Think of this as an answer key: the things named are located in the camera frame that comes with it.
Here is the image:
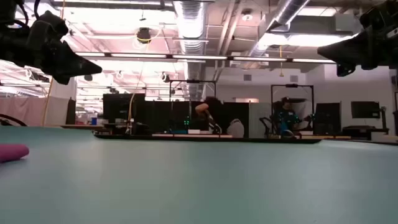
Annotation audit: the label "green table mat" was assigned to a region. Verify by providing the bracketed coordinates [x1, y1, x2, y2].
[0, 126, 398, 224]

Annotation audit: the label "white chair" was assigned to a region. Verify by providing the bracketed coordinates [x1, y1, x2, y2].
[226, 118, 246, 139]

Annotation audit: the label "black arched cable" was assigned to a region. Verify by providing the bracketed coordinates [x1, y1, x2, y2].
[0, 113, 28, 127]

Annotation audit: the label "black frame stand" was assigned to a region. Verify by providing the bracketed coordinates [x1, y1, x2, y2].
[270, 83, 315, 135]
[169, 80, 218, 105]

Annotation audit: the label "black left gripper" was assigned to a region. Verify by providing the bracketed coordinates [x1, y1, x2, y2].
[0, 26, 103, 85]

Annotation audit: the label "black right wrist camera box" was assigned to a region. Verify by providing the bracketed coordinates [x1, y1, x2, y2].
[359, 0, 398, 30]

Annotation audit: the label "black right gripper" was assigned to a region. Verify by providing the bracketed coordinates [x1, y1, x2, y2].
[317, 26, 398, 77]

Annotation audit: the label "smooth silver ceiling duct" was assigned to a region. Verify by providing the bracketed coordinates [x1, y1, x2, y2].
[248, 0, 312, 58]

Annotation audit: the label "black partition panels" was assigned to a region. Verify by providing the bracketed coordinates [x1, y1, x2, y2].
[102, 93, 249, 135]

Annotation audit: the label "dark desk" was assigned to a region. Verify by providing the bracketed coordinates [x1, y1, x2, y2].
[341, 124, 389, 141]

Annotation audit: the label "white partition panel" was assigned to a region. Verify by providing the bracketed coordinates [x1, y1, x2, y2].
[248, 102, 272, 138]

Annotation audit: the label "black standing monitor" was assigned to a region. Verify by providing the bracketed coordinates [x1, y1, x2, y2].
[313, 102, 342, 135]

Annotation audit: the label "pink towel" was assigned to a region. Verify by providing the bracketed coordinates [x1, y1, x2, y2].
[0, 144, 30, 164]

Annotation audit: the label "thin yellow cable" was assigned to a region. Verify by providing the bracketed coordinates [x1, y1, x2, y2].
[126, 43, 147, 133]

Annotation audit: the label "person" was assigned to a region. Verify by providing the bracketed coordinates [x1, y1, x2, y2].
[195, 96, 223, 135]
[272, 96, 302, 138]

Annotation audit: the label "pink curtain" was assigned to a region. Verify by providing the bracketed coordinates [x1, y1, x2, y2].
[0, 96, 71, 127]

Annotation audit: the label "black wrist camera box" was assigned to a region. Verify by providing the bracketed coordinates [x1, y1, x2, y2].
[29, 11, 69, 43]
[359, 0, 398, 30]

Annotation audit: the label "ribbed silver ceiling duct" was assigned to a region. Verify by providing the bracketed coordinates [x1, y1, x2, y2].
[173, 0, 208, 100]

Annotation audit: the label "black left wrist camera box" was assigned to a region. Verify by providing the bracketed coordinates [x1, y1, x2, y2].
[29, 11, 69, 43]

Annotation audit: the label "black wall monitor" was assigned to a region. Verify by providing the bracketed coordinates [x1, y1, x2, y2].
[351, 101, 381, 119]

